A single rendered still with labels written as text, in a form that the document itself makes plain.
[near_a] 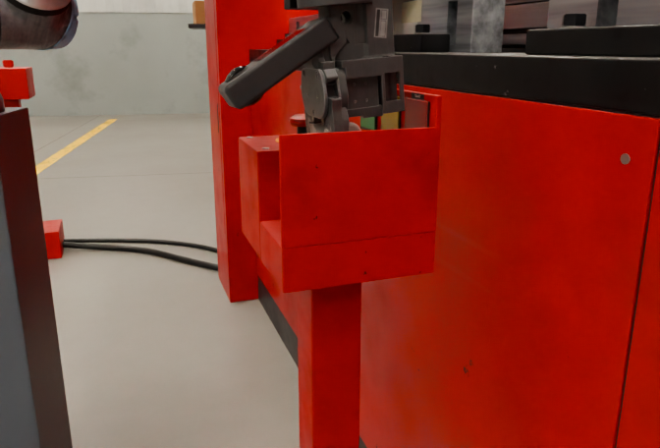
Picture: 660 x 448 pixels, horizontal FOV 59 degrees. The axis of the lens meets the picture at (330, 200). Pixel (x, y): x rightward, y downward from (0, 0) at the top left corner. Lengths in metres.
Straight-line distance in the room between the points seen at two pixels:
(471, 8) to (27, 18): 0.74
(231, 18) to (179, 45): 6.24
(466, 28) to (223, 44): 1.10
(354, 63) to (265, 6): 1.45
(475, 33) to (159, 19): 7.37
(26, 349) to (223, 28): 1.16
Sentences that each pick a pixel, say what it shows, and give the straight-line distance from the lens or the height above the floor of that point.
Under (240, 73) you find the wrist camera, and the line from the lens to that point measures 0.54.
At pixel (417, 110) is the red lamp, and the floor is 0.82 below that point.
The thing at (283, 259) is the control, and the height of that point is 0.69.
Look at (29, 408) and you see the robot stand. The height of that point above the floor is 0.25.
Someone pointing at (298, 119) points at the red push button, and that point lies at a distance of 0.66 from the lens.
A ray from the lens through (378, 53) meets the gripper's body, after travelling 0.57.
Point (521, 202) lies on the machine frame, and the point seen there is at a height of 0.72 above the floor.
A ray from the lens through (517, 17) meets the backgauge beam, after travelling 1.33.
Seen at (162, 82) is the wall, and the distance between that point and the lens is 8.23.
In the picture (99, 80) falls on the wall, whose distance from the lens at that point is 8.34.
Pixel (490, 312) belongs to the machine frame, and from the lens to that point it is 0.77.
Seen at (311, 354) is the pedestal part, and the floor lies 0.55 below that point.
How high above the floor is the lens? 0.89
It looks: 15 degrees down
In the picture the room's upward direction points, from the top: straight up
